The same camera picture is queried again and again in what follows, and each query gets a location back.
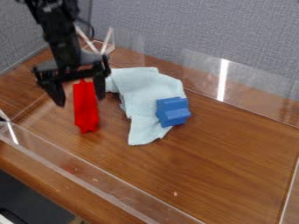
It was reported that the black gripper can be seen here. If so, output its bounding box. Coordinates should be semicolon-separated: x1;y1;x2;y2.
32;40;112;109

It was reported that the red plastic bar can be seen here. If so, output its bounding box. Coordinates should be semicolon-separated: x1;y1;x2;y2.
74;79;99;134

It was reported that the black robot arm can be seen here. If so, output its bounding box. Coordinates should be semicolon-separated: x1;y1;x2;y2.
15;0;111;107

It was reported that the light blue cloth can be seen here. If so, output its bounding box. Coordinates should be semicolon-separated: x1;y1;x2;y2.
106;67;186;146

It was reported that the blue plastic block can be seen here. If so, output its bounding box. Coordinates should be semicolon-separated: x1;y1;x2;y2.
155;97;192;128

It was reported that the clear acrylic corner bracket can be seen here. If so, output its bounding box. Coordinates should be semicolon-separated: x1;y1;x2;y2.
76;26;116;55

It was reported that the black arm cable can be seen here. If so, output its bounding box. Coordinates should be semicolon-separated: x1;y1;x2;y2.
75;18;98;40

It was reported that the clear acrylic enclosure wall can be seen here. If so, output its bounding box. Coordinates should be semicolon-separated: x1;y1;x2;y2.
0;25;299;224

